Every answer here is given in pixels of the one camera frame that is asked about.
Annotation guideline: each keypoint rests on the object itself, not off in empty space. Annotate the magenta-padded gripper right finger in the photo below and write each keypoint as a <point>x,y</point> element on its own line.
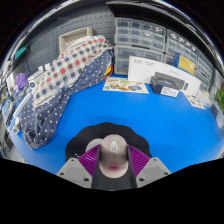
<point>155,170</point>

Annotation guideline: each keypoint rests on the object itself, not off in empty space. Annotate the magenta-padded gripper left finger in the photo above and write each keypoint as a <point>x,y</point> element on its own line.
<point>71,171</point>

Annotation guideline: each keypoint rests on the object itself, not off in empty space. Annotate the beige computer mouse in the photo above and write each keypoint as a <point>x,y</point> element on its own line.
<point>113,156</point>

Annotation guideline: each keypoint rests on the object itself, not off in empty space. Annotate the black flower-shaped mouse pad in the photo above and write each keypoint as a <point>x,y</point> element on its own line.
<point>110,128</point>

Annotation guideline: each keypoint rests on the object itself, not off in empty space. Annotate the navy polka-dot cloth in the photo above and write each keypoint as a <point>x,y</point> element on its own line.
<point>46,123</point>

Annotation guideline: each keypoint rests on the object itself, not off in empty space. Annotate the small black box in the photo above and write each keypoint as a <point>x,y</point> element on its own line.
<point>163,83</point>

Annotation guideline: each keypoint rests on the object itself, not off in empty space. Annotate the green plant in white pot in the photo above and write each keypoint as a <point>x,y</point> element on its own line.
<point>220,103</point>

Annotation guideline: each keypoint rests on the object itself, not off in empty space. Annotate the white keyboard box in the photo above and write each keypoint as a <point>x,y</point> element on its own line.
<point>143,70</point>

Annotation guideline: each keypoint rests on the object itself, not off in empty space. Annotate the red blue checked cloth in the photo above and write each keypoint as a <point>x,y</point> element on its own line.
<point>70,70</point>

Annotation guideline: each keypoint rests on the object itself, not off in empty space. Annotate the purple object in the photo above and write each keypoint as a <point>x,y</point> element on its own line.
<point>22,81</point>

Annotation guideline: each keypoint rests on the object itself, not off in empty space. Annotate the small orange yellow object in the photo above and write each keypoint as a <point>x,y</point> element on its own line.
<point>108,70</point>

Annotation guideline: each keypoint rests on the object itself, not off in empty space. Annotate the yellow card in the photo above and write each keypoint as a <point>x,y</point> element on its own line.
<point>185,63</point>

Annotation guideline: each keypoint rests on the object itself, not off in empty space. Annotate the teal object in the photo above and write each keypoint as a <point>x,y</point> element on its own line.
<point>20,52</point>

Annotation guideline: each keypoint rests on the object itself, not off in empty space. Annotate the white wicker basket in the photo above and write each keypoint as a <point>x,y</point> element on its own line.
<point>75,37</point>

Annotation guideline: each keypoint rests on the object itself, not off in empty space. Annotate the dark wall shelf unit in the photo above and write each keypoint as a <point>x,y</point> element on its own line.
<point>150,11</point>

